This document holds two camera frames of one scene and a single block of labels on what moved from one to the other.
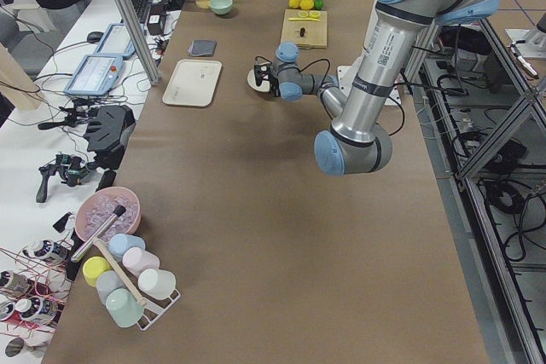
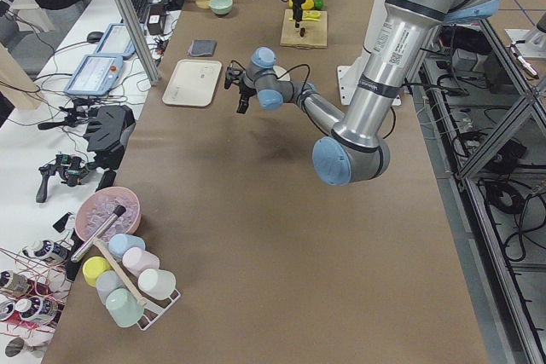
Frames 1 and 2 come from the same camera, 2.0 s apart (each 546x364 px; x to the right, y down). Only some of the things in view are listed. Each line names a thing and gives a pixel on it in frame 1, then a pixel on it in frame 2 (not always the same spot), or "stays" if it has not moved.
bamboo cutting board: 316,31 stays
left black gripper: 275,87 -> 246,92
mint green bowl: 221,5 stays
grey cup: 107,281 stays
